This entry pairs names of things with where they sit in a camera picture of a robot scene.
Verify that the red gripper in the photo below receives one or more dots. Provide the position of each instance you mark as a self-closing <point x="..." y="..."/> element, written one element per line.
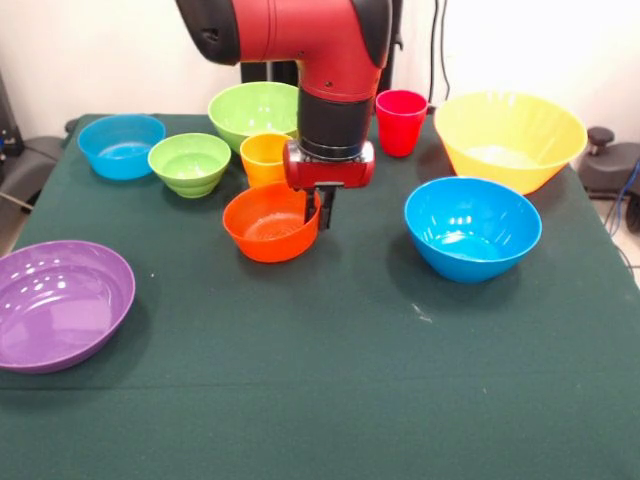
<point x="330" y="172"/>

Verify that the orange plastic bowl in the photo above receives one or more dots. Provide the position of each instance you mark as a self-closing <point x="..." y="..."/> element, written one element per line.
<point x="270" y="235"/>

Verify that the purple plastic bowl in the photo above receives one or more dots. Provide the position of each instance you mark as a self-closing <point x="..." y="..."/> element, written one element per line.
<point x="60" y="310"/>

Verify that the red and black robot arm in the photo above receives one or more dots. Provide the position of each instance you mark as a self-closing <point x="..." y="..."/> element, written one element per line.
<point x="310" y="40"/>

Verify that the orange plastic cup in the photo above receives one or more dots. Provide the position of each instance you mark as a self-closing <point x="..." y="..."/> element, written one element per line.
<point x="260" y="165"/>

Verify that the pink plastic cup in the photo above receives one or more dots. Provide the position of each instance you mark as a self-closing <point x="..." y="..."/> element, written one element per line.
<point x="400" y="135"/>

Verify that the large green plastic bowl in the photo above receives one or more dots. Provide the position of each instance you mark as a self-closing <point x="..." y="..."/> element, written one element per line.
<point x="250" y="112"/>

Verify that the small green ribbed bowl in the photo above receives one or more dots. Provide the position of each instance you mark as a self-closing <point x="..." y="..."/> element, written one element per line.
<point x="187" y="167"/>

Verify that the dark green tablecloth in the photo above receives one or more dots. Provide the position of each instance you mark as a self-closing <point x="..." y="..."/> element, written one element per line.
<point x="320" y="350"/>

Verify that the large blue plastic bowl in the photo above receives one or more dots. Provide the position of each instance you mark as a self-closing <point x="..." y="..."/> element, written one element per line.
<point x="470" y="225"/>

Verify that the yellow plastic bowl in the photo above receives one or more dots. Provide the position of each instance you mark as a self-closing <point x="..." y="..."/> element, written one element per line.
<point x="510" y="130"/>

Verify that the small blue plastic bowl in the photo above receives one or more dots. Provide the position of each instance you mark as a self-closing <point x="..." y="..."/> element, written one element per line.
<point x="120" y="150"/>

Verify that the grey machine base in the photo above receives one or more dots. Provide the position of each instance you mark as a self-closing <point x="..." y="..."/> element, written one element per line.
<point x="30" y="165"/>

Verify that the grey base with black knob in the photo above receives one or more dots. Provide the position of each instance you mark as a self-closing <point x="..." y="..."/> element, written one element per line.
<point x="610" y="165"/>

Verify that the black equipment rack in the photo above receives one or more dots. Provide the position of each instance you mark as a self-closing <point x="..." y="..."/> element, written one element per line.
<point x="7" y="125"/>

